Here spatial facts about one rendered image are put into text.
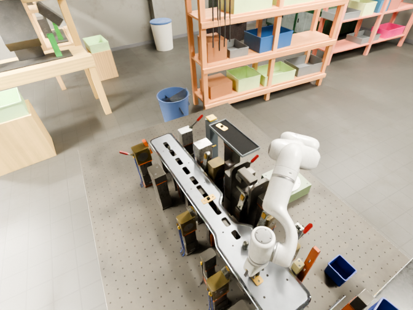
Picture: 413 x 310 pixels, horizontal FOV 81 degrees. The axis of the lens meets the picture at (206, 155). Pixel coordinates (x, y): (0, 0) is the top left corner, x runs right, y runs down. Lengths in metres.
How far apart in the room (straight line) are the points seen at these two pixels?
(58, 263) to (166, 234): 1.31
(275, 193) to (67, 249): 2.20
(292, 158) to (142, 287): 1.07
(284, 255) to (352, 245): 0.91
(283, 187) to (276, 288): 0.47
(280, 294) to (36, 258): 2.24
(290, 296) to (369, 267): 0.68
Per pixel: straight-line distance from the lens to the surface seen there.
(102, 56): 5.38
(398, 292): 1.36
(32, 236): 3.03
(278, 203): 0.94
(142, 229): 1.72
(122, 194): 1.95
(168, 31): 6.46
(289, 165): 0.96
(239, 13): 3.48
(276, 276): 1.23
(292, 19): 7.37
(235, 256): 1.24
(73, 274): 2.60
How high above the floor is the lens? 2.13
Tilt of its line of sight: 43 degrees down
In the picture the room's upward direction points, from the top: 3 degrees counter-clockwise
